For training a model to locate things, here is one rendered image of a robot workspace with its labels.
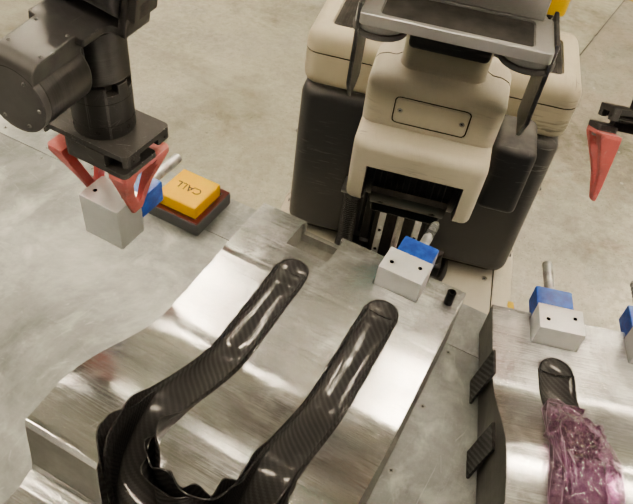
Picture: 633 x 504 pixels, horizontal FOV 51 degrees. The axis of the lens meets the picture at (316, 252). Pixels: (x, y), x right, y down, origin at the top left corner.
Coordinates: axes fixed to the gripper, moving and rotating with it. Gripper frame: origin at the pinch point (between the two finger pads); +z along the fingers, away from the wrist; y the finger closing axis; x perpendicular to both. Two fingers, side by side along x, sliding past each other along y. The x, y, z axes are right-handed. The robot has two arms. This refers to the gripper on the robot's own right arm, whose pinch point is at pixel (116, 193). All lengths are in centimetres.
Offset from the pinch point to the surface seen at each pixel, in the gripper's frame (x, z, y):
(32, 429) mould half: -23.6, 1.9, 11.1
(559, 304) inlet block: 20, 8, 46
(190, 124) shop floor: 120, 98, -82
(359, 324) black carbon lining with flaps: 3.7, 6.6, 27.7
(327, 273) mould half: 7.7, 6.1, 21.8
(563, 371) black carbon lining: 13, 10, 49
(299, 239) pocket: 12.7, 8.6, 15.6
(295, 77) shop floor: 171, 99, -67
